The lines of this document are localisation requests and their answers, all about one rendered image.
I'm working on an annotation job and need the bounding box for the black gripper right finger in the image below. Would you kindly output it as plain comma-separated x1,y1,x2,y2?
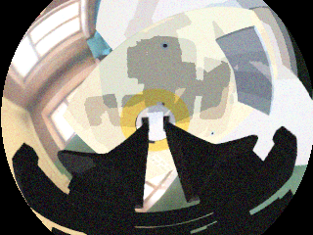
164,121,258,204

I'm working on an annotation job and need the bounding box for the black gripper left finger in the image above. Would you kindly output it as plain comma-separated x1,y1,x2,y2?
58,122,149,209

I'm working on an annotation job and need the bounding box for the grey cylinder with two slots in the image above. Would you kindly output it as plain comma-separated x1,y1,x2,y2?
137,102,176,141

